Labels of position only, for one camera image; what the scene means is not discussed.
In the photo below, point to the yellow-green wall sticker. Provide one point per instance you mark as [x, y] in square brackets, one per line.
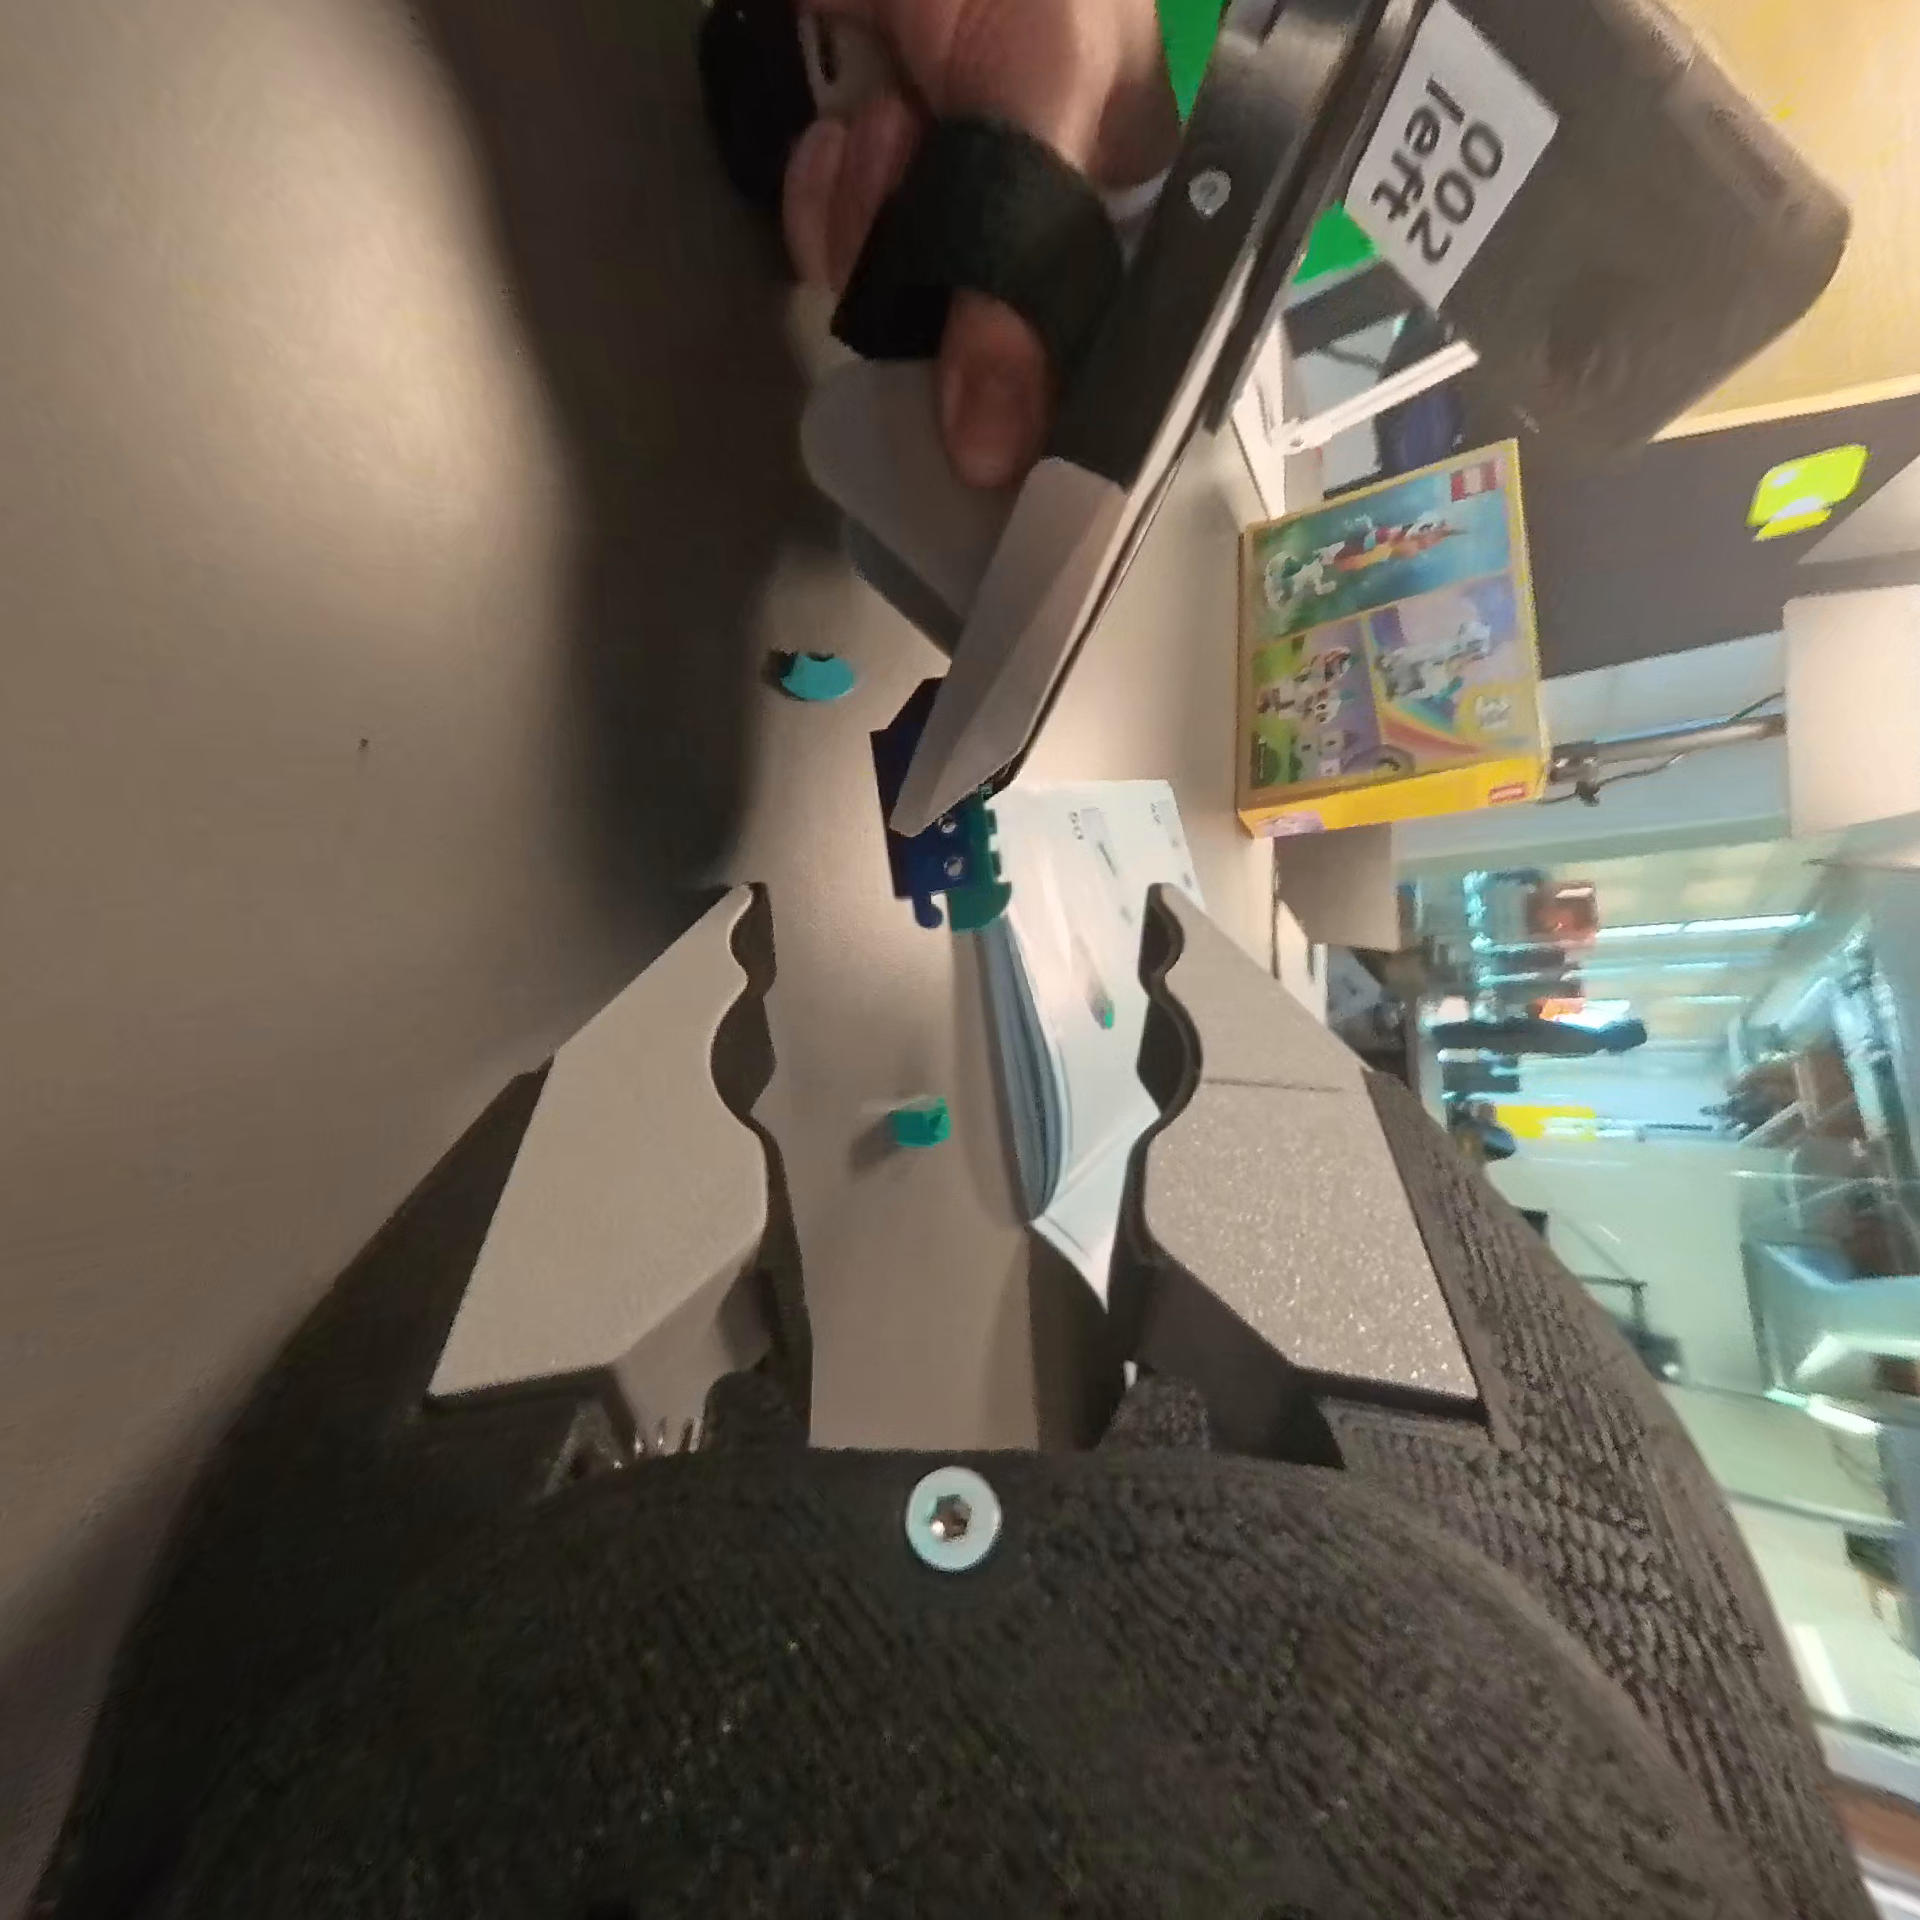
[1809, 494]

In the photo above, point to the blue and teal lego assembly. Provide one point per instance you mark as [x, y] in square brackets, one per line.
[916, 857]

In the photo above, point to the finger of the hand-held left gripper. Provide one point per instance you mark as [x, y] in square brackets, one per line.
[1020, 629]

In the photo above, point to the open lego instruction booklet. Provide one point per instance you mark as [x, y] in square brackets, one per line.
[1080, 931]

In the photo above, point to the small teal lego piece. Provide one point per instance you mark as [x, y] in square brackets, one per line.
[914, 1125]

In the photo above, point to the person's left hand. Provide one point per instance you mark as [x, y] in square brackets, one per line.
[1004, 61]

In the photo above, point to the yellow lego set box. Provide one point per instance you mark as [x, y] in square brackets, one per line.
[1380, 645]

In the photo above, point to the round turquoise lego piece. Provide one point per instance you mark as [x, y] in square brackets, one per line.
[809, 677]

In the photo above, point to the metal stand rod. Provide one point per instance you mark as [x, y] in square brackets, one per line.
[1650, 747]

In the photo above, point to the yellow sign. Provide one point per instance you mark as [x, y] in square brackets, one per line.
[1552, 1123]

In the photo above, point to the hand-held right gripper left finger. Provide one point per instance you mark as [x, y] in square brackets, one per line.
[628, 1185]

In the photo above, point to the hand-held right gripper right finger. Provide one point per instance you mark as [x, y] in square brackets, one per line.
[1305, 1214]

